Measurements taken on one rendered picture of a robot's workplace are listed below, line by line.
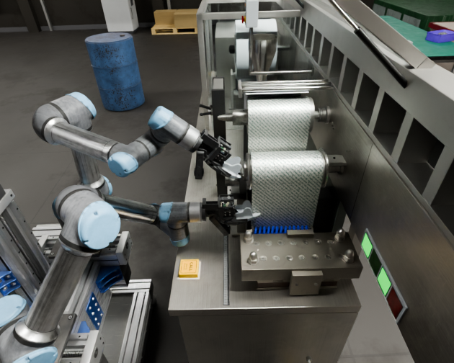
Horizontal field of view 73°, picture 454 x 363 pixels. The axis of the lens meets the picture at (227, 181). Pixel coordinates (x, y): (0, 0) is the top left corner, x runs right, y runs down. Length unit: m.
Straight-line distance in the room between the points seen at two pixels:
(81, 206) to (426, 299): 0.83
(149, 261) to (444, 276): 2.06
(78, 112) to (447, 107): 1.11
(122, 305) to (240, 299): 1.05
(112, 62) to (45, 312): 3.94
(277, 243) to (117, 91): 3.95
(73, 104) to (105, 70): 3.45
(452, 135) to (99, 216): 0.80
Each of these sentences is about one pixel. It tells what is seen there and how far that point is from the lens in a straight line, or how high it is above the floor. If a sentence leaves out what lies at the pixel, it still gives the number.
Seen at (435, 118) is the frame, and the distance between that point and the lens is 0.73.
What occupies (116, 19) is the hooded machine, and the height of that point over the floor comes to 0.37.
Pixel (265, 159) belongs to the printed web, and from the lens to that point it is 1.05.
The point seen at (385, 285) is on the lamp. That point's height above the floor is 1.19.
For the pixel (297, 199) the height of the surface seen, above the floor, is 1.16.
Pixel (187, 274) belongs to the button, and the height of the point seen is 0.92.
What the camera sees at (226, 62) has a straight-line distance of 1.94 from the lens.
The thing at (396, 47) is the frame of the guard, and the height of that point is 1.70.
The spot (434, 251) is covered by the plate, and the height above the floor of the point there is 1.40.
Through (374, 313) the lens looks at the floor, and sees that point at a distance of 2.33.
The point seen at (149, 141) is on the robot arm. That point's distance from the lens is 1.01.
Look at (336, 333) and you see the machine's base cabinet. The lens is 1.36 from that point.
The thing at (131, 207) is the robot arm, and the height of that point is 1.16.
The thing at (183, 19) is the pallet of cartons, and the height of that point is 0.36.
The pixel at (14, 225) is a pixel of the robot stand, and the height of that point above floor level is 1.13.
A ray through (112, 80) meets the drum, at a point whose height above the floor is 0.46.
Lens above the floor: 1.88
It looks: 37 degrees down
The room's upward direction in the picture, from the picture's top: 2 degrees counter-clockwise
